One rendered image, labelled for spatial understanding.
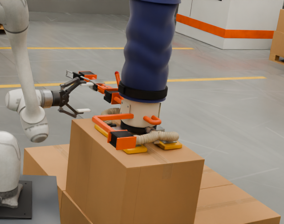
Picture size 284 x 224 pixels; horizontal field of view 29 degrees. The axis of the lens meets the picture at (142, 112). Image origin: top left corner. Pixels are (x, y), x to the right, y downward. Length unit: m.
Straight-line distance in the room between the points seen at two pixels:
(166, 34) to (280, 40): 7.59
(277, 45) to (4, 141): 8.12
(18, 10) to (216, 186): 1.63
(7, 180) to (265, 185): 2.92
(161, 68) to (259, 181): 2.55
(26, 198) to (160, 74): 0.79
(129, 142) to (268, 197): 2.53
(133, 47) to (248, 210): 1.13
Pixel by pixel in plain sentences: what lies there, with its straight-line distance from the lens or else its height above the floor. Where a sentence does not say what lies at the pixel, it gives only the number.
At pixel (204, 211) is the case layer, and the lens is 2.95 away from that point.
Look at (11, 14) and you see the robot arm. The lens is 2.19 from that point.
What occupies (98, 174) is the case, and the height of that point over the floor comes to 0.80.
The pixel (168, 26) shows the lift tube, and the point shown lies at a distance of 2.46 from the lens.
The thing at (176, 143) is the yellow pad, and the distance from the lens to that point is 2.59.
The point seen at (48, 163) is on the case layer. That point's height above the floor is 0.54.
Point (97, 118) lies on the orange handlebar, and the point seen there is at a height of 1.09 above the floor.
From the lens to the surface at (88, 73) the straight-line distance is 3.11.
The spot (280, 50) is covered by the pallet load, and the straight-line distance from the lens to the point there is 9.97.
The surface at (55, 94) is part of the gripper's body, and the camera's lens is 2.65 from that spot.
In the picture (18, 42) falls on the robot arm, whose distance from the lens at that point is 2.31.
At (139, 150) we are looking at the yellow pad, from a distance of 2.47.
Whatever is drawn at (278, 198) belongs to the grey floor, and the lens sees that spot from 4.62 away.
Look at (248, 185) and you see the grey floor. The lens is 4.73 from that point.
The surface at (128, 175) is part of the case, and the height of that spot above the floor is 0.91.
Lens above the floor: 1.87
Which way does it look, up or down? 18 degrees down
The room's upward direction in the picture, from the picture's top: 7 degrees clockwise
